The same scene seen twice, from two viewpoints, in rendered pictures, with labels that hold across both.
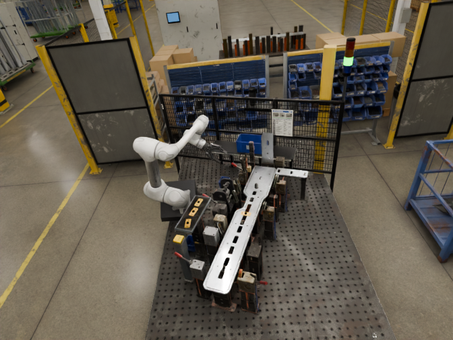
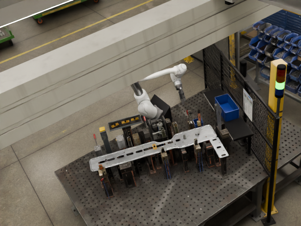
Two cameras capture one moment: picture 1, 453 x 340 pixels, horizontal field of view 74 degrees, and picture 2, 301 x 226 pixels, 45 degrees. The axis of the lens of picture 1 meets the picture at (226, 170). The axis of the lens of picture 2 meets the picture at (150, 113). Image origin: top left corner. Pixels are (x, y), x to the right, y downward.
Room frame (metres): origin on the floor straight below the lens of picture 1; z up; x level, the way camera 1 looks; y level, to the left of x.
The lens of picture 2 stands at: (0.34, -2.56, 3.73)
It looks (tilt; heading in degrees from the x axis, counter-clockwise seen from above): 39 degrees down; 59
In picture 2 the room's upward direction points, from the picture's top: 11 degrees counter-clockwise
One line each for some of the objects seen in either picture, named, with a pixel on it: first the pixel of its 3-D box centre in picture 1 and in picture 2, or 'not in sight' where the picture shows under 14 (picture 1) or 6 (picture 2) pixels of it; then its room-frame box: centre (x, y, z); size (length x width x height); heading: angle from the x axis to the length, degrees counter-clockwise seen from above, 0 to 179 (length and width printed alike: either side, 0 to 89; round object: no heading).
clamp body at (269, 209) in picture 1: (269, 223); (165, 164); (1.74, -0.29, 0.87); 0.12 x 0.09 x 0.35; 66
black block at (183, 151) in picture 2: (274, 208); (185, 160); (1.94, -0.38, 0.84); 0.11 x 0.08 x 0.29; 66
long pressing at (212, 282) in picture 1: (246, 216); (152, 148); (1.73, -0.11, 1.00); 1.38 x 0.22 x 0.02; 156
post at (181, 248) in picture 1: (185, 260); (106, 144); (1.44, 0.39, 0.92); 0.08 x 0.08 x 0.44; 66
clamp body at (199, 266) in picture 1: (201, 280); (101, 159); (1.28, 0.28, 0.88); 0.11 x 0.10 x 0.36; 66
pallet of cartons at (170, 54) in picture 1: (178, 75); not in sight; (6.94, 0.82, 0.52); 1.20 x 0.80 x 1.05; 173
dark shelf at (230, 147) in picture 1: (251, 150); (226, 112); (2.66, -0.29, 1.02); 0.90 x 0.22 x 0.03; 66
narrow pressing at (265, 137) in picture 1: (267, 148); (218, 117); (2.42, -0.41, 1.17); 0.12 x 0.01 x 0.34; 66
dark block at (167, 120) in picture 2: not in sight; (169, 134); (2.05, 0.00, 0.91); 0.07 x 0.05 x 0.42; 66
